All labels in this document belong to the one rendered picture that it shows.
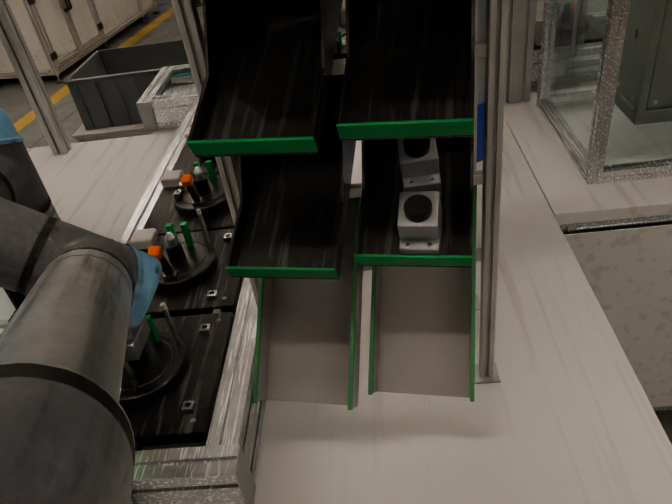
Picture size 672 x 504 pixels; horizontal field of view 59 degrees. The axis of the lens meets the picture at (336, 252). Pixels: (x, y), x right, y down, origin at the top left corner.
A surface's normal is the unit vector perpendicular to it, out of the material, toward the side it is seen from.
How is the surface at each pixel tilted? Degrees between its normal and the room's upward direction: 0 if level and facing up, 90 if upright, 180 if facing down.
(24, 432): 59
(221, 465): 0
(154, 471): 0
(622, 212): 90
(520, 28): 90
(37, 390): 47
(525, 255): 0
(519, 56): 90
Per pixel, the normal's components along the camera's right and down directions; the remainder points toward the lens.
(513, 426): -0.13, -0.80
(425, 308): -0.22, -0.14
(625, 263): -0.01, 0.60
